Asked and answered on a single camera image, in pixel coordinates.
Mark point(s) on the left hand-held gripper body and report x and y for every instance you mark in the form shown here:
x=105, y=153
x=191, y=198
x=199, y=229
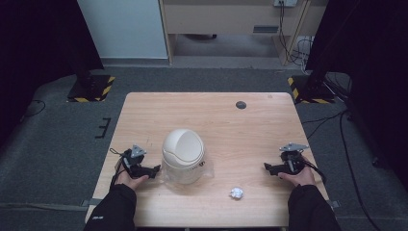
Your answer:
x=137, y=160

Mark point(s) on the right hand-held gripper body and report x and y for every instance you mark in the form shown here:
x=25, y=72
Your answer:
x=291, y=159

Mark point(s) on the white dome-lid trash bin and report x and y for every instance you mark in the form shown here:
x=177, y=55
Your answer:
x=183, y=150

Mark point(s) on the white paper ball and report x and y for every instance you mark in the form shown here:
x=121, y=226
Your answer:
x=236, y=193

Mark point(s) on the person's right hand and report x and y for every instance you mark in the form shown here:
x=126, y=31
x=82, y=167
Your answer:
x=301, y=178

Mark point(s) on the person's left hand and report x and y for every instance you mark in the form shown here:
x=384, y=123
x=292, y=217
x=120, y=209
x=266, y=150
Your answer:
x=130, y=182

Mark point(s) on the clear plastic bin liner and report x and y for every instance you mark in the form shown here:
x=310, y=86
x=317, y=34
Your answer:
x=208, y=171

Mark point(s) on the dark round table grommet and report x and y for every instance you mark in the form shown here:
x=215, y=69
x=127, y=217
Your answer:
x=241, y=105

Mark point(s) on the black stand with striped base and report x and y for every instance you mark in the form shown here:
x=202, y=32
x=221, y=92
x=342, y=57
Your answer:
x=91, y=88
x=309, y=91

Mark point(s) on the black curtain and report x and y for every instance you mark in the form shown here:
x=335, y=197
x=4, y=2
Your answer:
x=35, y=48
x=369, y=64

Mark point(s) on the white cabinet panel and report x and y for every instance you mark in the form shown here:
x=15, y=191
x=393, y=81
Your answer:
x=122, y=29

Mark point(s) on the light wooden desk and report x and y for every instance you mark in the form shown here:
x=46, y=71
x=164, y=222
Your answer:
x=224, y=17

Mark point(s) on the grey power strip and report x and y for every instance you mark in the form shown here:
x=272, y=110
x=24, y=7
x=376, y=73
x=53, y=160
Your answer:
x=285, y=2

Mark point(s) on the grey table bracket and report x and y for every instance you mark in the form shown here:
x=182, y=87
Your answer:
x=87, y=202
x=333, y=204

